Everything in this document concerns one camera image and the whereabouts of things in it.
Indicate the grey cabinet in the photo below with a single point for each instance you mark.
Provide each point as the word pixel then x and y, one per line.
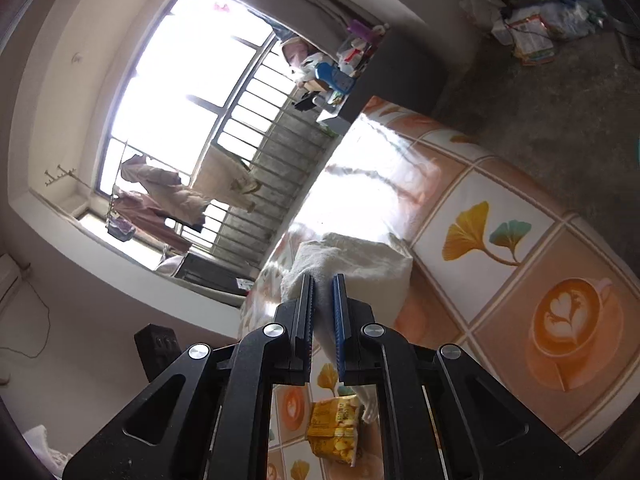
pixel 401 71

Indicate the orange yellow snack packet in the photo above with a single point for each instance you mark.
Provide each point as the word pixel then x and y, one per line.
pixel 333 429

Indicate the beige hanging jacket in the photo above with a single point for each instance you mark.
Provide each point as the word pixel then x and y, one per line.
pixel 166 189

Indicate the purple cup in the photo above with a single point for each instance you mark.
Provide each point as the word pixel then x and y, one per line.
pixel 371 35

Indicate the blue detergent bottle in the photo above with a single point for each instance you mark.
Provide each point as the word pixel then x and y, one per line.
pixel 334 78

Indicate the metal balcony railing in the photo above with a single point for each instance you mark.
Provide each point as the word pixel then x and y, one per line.
pixel 281 147

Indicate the pile of plastic packages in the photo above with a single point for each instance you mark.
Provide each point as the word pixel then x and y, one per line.
pixel 533 31

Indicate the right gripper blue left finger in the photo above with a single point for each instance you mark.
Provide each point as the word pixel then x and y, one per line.
pixel 293 355

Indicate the beige hanging cloth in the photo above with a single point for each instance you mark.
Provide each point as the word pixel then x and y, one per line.
pixel 225 178

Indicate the pink hanging garment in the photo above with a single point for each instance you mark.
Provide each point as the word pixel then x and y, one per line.
pixel 146 215

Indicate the white towel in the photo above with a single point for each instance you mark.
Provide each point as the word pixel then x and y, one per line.
pixel 376 273

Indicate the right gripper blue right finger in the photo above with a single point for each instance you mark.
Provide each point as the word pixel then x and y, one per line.
pixel 354 361

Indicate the floral coffee pattern tablecloth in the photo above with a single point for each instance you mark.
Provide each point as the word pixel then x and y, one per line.
pixel 499 267

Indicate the white plastic bag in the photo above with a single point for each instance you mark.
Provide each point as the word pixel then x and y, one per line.
pixel 482 13

